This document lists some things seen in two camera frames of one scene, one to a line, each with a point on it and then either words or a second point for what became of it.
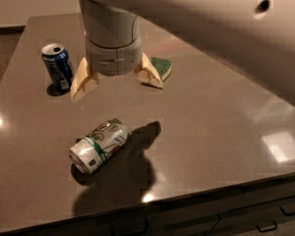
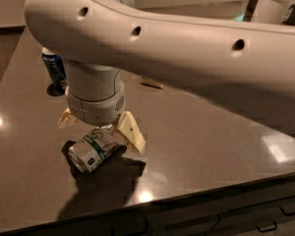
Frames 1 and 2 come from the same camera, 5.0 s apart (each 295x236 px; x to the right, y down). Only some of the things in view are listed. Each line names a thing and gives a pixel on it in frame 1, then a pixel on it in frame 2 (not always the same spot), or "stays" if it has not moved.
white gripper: (113, 59) → (96, 110)
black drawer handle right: (294, 212) stays
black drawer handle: (267, 228) stays
